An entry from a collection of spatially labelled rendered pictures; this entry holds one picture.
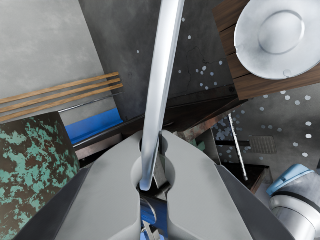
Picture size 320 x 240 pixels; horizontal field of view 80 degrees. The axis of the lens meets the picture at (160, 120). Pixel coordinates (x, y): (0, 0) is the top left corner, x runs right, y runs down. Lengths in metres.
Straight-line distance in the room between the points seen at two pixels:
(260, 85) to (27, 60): 1.79
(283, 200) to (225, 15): 0.64
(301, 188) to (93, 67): 2.01
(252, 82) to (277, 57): 0.12
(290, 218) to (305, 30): 0.52
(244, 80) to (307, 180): 0.43
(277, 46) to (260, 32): 0.08
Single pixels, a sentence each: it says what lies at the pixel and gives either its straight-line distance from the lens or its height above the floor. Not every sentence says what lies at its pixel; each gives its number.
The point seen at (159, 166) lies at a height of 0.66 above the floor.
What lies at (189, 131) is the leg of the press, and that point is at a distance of 0.73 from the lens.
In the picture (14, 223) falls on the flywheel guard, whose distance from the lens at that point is 0.43.
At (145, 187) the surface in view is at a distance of 0.16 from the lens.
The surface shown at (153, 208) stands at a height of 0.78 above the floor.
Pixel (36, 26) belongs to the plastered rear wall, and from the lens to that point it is 2.18.
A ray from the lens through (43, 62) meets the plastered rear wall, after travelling 2.06.
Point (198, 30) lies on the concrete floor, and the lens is 1.33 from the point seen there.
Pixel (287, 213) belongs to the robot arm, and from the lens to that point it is 0.54.
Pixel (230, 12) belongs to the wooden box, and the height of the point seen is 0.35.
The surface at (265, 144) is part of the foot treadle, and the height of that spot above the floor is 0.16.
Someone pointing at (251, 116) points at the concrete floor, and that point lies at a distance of 1.27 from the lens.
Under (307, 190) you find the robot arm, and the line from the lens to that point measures 0.57.
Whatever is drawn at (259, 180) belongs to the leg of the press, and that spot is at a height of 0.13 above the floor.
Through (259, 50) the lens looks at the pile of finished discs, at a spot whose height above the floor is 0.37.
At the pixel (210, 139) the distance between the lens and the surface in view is 1.06.
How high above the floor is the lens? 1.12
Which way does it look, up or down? 40 degrees down
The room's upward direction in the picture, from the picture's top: 116 degrees counter-clockwise
